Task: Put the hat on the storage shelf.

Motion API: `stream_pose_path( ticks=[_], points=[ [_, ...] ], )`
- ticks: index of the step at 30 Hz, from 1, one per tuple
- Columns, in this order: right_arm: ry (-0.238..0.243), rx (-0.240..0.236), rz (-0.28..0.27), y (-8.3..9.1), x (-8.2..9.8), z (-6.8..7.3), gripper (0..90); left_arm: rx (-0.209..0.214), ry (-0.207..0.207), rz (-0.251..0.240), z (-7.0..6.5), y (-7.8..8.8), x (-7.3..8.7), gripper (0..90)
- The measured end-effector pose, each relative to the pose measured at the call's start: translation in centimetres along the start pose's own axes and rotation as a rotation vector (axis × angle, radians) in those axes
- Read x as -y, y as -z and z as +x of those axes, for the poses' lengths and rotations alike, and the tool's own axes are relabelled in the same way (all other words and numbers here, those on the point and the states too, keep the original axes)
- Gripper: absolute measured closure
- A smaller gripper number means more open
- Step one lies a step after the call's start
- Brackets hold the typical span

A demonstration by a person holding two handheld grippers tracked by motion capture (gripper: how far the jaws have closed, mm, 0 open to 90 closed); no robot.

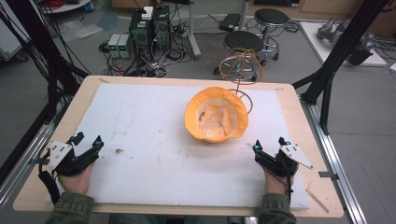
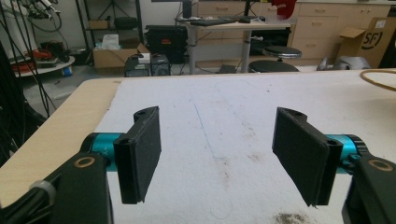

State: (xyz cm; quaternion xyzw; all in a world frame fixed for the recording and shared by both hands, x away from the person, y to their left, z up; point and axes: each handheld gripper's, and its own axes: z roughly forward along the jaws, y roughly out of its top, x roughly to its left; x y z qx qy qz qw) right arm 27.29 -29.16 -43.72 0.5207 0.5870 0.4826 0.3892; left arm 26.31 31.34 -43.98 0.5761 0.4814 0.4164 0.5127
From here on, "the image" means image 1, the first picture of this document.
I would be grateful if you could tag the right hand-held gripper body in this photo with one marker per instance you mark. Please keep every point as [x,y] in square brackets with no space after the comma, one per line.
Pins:
[285,160]

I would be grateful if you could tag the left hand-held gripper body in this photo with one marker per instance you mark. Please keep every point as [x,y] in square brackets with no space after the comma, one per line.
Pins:
[63,157]

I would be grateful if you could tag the orange bucket hat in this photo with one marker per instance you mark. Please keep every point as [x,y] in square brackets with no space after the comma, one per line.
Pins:
[193,118]

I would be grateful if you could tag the person's right hand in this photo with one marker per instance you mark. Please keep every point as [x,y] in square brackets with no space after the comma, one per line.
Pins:
[275,183]

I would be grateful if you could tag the person's left hand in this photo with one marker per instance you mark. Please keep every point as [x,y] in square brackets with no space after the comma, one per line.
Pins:
[76,182]

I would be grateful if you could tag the grey tape piece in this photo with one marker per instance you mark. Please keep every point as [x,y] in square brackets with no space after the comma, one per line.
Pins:
[328,175]

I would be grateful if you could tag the white foam mat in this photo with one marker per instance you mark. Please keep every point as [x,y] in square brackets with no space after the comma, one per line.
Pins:
[149,149]

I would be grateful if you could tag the wooden stick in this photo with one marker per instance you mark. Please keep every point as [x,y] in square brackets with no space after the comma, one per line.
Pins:
[317,201]

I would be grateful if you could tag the grey power supply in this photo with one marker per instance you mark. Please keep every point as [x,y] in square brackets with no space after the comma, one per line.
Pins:
[113,45]
[125,46]

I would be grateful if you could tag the white floor board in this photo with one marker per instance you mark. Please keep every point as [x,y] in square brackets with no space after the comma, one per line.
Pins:
[314,40]

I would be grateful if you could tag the black round stool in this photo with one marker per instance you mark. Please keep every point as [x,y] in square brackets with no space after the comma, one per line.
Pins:
[243,40]
[271,16]

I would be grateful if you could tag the clear plastic sheet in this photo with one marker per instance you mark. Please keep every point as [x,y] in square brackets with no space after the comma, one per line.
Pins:
[79,29]

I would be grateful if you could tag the black computer tower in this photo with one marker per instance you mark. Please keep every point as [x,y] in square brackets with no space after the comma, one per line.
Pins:
[162,28]
[140,34]

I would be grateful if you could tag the grey machine part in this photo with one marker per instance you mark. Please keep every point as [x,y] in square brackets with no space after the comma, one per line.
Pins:
[361,43]

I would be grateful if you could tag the black flat device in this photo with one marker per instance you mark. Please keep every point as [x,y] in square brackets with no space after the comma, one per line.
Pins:
[229,21]

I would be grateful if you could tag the grey table leg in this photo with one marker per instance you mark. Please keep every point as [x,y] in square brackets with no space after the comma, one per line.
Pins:
[193,34]

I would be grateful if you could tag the white round table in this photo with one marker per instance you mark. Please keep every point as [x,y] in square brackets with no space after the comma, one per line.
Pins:
[67,5]

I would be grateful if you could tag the white box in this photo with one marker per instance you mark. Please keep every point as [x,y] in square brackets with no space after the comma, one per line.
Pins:
[147,12]

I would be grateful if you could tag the aluminium rail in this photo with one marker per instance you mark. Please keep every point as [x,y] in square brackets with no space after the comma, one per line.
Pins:
[28,152]
[336,161]

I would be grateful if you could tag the black metal frame post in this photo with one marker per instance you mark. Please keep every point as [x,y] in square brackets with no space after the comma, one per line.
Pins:
[342,46]
[46,53]

